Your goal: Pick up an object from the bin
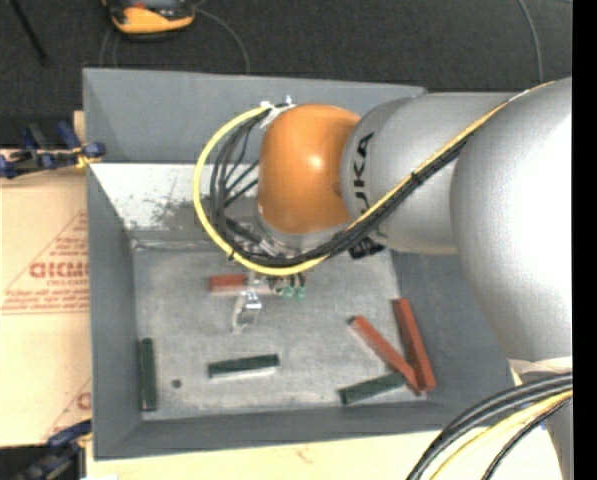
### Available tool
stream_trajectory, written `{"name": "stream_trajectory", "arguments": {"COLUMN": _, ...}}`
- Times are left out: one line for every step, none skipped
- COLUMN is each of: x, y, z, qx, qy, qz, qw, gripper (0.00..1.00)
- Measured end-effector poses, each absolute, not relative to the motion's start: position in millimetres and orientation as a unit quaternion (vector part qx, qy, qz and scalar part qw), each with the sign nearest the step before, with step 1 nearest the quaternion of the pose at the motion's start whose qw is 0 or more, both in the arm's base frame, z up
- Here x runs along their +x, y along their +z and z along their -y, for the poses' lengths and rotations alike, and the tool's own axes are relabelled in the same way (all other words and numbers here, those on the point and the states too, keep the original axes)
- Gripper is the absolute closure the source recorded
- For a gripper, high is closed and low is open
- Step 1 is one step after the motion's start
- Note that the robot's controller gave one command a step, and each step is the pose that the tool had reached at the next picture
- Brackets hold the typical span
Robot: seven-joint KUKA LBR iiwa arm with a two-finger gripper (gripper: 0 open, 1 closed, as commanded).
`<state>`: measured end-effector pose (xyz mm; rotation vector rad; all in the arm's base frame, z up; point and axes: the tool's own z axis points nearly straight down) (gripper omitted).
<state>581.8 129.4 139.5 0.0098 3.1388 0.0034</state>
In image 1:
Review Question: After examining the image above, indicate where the grey metal bin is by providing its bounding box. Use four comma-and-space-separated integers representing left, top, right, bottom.
81, 67, 518, 459

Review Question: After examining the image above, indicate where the red-brown flat block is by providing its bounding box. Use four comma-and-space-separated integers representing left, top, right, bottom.
391, 297, 438, 394
346, 314, 422, 397
208, 273, 250, 294

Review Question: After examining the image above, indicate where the dark green flat block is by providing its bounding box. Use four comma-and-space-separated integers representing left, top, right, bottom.
137, 337, 159, 413
338, 371, 407, 406
207, 353, 281, 380

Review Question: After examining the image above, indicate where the brown cardboard board, red print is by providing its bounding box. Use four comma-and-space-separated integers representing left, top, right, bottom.
0, 160, 93, 449

